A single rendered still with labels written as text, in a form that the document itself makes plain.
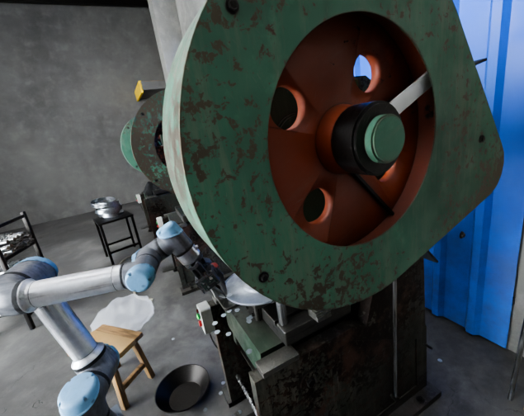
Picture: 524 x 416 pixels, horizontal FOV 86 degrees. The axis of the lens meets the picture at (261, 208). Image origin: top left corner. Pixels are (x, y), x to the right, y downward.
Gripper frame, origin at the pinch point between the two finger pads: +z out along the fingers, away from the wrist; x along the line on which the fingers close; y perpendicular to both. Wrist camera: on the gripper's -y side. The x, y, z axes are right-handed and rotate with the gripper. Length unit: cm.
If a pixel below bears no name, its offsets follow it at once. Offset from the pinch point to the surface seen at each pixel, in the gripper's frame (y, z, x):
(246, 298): 5.1, 4.3, 6.5
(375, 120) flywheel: 46, -38, 57
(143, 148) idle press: -127, -65, -9
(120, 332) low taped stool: -63, 16, -78
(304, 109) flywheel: 35, -46, 49
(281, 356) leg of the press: 22.4, 19.8, 6.8
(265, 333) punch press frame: 9.7, 18.5, 4.7
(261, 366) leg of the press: 23.7, 16.7, -0.1
